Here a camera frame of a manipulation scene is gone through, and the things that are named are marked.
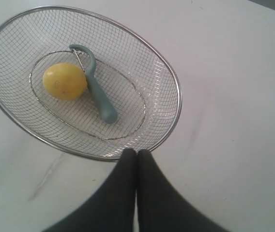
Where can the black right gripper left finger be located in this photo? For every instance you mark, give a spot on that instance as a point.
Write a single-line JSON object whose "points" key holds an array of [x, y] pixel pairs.
{"points": [[111, 208]]}

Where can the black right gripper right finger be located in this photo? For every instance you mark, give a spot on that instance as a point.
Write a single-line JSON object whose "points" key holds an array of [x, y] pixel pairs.
{"points": [[161, 208]]}

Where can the teal handled peeler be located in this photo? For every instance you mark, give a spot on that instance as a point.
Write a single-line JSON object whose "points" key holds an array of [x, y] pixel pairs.
{"points": [[106, 110]]}

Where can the yellow lemon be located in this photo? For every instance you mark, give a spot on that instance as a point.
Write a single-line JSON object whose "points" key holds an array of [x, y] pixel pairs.
{"points": [[65, 81]]}

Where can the oval wire mesh basket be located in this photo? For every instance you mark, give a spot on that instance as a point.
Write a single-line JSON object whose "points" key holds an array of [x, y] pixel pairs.
{"points": [[136, 78]]}

